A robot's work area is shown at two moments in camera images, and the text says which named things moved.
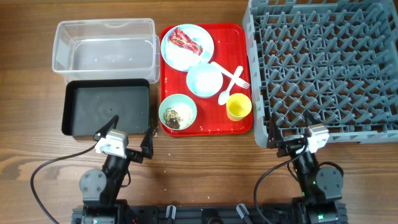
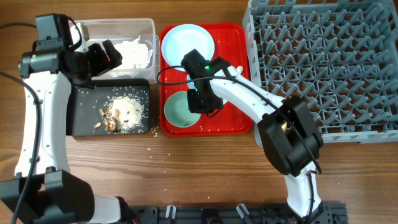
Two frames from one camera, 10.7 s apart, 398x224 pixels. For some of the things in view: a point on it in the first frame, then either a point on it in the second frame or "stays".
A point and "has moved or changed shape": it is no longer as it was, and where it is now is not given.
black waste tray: x=89 y=104 stays
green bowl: x=178 y=111 has moved or changed shape
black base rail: x=205 y=213 stays
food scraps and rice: x=180 y=116 -> x=124 y=114
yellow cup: x=238 y=106 -> x=284 y=126
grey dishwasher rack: x=329 y=62 stays
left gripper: x=147 y=145 -> x=102 y=63
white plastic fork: x=238 y=81 has moved or changed shape
